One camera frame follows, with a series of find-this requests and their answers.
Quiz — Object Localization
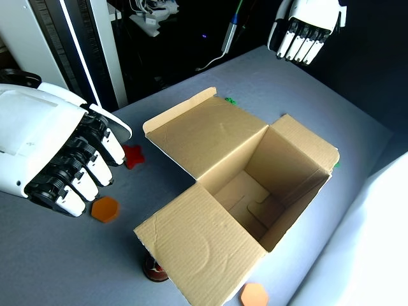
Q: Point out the chocolate cupcake toy with raspberry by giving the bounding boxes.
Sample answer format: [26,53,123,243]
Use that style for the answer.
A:
[142,251,170,283]

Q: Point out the red star toy block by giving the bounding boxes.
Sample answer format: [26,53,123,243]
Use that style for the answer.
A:
[122,144,146,170]

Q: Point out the yellowish hexagon toy block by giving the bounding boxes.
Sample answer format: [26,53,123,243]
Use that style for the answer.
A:
[239,282,270,306]

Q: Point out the silver cable adapter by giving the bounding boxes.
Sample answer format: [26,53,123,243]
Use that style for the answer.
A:
[221,21,239,54]

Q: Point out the pile of white plastic parts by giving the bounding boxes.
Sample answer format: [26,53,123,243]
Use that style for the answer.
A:
[129,0,180,38]

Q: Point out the orange hexagon toy block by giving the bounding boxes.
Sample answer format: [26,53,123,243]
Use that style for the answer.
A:
[91,196,121,224]

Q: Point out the cardboard box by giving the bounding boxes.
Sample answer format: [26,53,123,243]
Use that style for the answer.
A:
[133,86,340,306]

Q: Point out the green cable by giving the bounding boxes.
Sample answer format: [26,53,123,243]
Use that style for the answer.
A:
[231,0,245,25]

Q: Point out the white cabinet with light strip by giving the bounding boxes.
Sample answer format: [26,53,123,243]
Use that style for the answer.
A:
[0,0,129,111]

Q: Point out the grey table cloth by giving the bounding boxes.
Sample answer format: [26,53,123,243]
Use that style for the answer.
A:
[0,45,395,306]

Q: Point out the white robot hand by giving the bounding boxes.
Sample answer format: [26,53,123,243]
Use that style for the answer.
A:
[0,82,133,218]
[266,0,347,66]

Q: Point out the white cable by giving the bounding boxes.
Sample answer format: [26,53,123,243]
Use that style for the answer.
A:
[194,50,227,72]

